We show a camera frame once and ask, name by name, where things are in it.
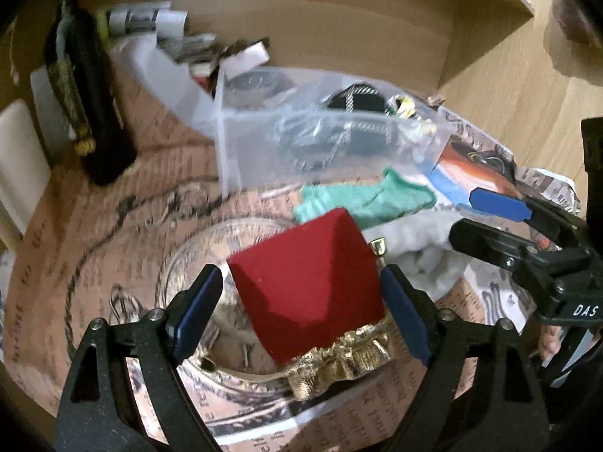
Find wooden shelf unit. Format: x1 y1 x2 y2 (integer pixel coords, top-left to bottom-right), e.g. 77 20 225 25
78 0 538 95

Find translucent white bin lid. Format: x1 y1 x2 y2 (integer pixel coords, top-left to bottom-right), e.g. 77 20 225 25
110 38 222 144

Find green knit cloth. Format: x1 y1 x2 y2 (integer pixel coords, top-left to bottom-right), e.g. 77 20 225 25
293 166 436 231

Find orange and blue printed picture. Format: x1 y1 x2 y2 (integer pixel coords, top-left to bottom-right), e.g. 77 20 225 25
431 134 526 210

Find clear plastic storage bin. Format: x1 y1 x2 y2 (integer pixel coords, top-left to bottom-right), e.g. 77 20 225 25
214 63 453 191

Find rolled printed papers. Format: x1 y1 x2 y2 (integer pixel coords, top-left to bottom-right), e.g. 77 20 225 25
100 1 188 42

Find person's right hand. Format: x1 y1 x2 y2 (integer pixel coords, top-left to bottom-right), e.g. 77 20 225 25
538 324 565 367

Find white panel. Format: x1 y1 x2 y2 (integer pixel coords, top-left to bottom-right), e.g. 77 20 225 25
0 98 54 243

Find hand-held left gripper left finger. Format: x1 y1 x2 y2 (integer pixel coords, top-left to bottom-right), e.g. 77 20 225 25
54 264 224 452

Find tall black box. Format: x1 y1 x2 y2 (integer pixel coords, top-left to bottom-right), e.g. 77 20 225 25
44 4 138 186

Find gold-trimmed glass tray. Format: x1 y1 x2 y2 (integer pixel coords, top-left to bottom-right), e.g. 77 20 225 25
153 217 394 399

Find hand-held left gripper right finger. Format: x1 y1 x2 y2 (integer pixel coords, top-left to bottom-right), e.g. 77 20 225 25
374 264 553 452

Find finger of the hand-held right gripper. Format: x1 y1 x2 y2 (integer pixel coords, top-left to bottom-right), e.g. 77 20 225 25
470 187 587 248
448 218 573 288

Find dark brown object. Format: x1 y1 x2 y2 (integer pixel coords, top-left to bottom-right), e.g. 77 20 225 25
550 0 603 49

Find red velvet jewellery box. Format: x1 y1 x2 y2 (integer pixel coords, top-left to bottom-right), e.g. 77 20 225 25
227 207 388 367

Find black and white patterned cord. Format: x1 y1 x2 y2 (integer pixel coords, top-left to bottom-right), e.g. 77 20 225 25
283 82 392 170

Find white fluffy cloth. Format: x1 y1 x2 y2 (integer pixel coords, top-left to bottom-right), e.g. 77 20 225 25
365 207 472 299

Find newspaper print tablecloth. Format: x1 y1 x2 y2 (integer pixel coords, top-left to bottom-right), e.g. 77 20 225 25
0 70 582 452

